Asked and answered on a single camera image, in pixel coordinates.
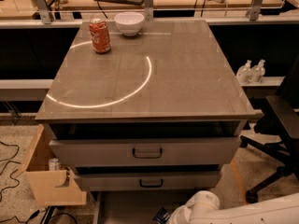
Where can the grey drawer cabinet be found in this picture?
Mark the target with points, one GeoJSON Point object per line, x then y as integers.
{"type": "Point", "coordinates": [171, 81]}

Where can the right clear plastic bottle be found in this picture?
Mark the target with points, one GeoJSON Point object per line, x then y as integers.
{"type": "Point", "coordinates": [257, 72]}

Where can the grey top drawer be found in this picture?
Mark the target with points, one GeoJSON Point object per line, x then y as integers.
{"type": "Point", "coordinates": [145, 152]}

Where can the grey middle drawer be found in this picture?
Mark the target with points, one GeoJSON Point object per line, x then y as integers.
{"type": "Point", "coordinates": [148, 181]}

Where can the wooden side box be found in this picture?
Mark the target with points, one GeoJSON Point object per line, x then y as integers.
{"type": "Point", "coordinates": [50, 188]}

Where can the grey metal railing frame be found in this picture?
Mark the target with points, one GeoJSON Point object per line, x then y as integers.
{"type": "Point", "coordinates": [46, 15]}

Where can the clear plastic bottle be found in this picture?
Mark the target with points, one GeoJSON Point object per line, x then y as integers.
{"type": "Point", "coordinates": [243, 72]}
{"type": "Point", "coordinates": [257, 72]}

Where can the red soda can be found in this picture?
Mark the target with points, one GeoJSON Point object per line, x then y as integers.
{"type": "Point", "coordinates": [100, 36]}

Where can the grey drawer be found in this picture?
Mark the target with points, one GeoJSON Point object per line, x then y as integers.
{"type": "Point", "coordinates": [148, 181]}
{"type": "Point", "coordinates": [145, 152]}
{"type": "Point", "coordinates": [137, 207]}

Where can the left clear plastic bottle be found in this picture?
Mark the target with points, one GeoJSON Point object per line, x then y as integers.
{"type": "Point", "coordinates": [243, 72]}

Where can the blue rxbar snack bar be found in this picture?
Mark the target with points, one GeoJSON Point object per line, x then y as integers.
{"type": "Point", "coordinates": [162, 216]}

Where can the small silver can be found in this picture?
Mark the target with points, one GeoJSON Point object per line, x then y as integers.
{"type": "Point", "coordinates": [54, 164]}

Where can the black office chair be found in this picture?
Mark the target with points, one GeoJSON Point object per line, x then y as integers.
{"type": "Point", "coordinates": [279, 118]}

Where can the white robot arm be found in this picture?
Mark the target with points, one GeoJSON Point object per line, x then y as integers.
{"type": "Point", "coordinates": [204, 208]}

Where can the white ceramic bowl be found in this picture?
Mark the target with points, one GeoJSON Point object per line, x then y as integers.
{"type": "Point", "coordinates": [129, 23]}

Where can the grey bottom drawer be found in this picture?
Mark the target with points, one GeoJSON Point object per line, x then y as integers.
{"type": "Point", "coordinates": [137, 207]}

